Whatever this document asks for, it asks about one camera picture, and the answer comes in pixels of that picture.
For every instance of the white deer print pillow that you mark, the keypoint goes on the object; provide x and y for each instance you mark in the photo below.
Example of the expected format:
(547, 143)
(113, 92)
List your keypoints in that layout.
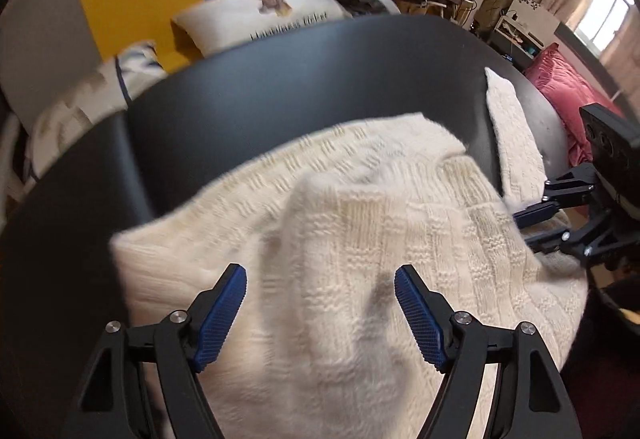
(218, 25)

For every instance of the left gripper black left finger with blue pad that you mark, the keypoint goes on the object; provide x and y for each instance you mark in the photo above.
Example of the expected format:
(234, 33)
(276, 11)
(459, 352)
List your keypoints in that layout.
(113, 400)

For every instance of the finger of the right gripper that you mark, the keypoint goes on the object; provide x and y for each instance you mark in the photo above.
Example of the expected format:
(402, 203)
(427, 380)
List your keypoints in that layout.
(573, 189)
(565, 241)

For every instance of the small side window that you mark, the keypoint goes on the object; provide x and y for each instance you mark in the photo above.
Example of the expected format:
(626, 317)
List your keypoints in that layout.
(601, 22)

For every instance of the cream knitted sweater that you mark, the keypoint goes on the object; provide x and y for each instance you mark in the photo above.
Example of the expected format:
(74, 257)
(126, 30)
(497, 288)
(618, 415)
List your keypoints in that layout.
(320, 347)

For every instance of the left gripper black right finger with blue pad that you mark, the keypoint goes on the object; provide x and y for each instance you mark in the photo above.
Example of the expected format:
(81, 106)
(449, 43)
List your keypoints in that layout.
(529, 399)

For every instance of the patterned cat print pillow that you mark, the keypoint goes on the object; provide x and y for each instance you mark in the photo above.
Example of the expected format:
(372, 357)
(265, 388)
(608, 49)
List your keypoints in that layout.
(110, 88)

